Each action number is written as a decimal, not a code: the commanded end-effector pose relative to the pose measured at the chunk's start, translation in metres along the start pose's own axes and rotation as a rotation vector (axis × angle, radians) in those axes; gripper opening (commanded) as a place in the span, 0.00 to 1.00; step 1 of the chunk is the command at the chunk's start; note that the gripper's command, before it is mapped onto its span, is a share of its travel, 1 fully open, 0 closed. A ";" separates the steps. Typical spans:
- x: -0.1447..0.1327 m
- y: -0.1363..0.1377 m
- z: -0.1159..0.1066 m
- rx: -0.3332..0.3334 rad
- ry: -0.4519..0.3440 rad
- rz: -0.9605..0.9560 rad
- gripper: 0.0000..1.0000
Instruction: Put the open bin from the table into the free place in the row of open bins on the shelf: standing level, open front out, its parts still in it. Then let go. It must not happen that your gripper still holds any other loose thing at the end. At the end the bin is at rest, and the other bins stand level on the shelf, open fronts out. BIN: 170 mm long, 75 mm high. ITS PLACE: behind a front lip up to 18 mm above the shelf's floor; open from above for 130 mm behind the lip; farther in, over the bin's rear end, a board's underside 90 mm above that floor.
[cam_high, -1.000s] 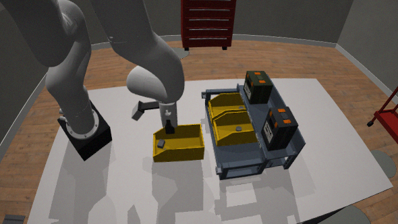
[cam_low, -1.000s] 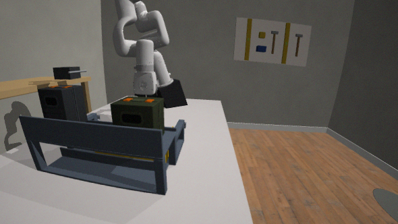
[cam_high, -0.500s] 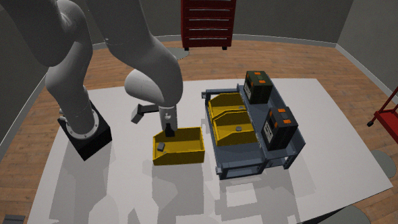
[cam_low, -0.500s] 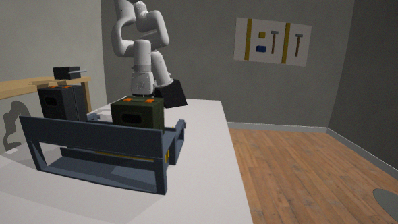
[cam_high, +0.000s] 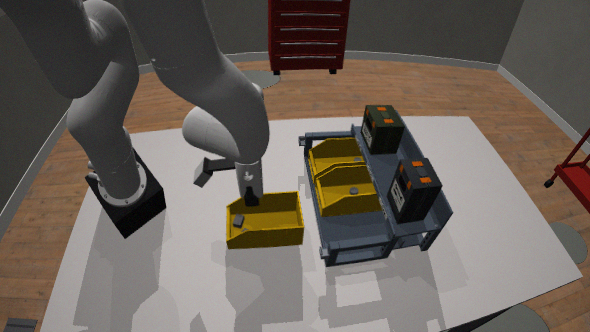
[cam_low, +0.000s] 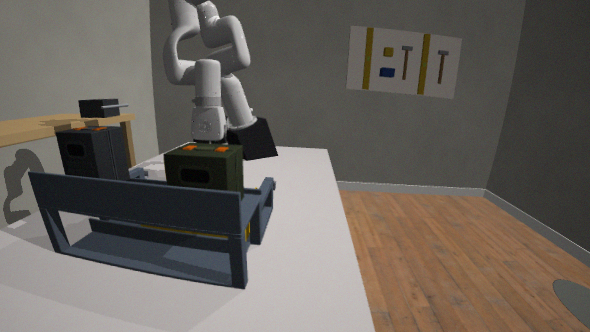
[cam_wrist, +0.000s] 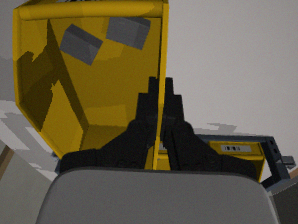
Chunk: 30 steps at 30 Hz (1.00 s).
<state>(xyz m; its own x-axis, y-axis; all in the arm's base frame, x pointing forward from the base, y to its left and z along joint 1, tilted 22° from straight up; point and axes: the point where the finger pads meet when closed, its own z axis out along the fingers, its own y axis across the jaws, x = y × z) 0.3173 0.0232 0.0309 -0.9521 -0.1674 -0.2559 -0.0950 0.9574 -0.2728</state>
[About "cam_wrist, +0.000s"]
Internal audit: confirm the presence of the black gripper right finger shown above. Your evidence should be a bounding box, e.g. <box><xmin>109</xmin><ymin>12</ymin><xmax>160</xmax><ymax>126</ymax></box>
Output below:
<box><xmin>160</xmin><ymin>77</ymin><xmax>257</xmax><ymax>180</ymax></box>

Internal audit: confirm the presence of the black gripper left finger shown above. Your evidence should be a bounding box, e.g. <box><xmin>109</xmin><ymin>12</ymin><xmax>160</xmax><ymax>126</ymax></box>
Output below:
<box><xmin>59</xmin><ymin>77</ymin><xmax>159</xmax><ymax>174</ymax></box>

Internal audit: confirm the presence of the grey block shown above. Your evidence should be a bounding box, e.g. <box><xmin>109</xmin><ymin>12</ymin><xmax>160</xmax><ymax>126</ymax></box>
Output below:
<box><xmin>106</xmin><ymin>17</ymin><xmax>151</xmax><ymax>50</ymax></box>
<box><xmin>59</xmin><ymin>24</ymin><xmax>103</xmax><ymax>66</ymax></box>

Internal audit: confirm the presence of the yellow bin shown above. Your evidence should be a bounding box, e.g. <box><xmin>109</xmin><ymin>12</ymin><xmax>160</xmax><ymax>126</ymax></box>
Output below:
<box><xmin>12</xmin><ymin>0</ymin><xmax>169</xmax><ymax>170</ymax></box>
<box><xmin>207</xmin><ymin>141</ymin><xmax>266</xmax><ymax>182</ymax></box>
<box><xmin>156</xmin><ymin>141</ymin><xmax>170</xmax><ymax>170</ymax></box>

